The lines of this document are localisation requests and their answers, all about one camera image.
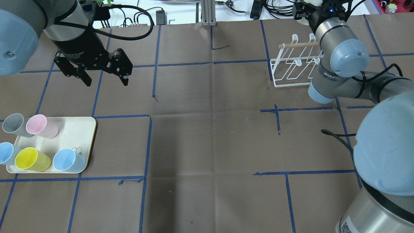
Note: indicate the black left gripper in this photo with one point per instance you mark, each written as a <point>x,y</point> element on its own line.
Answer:
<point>81,45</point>

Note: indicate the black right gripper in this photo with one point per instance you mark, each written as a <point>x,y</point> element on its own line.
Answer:
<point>318,16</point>

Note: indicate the light blue cup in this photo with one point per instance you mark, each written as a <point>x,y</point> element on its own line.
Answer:
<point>67,160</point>
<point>8,153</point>

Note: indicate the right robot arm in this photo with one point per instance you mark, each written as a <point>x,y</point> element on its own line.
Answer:
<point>383,154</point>

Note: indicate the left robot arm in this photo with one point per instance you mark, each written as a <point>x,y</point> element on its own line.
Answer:
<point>68,24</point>

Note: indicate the pink cup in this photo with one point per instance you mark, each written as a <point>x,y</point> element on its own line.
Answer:
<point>40,125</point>

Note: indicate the grey cup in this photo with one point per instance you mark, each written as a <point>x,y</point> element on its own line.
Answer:
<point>16,124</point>

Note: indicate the yellow cup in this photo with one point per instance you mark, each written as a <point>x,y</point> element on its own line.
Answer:
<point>31,159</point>

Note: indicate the cream serving tray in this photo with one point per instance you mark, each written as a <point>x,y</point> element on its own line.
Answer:
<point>77,133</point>

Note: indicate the black power adapter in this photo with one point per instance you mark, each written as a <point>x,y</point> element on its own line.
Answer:
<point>161,17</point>

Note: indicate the aluminium frame post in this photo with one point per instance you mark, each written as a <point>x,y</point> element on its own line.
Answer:
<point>208,17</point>

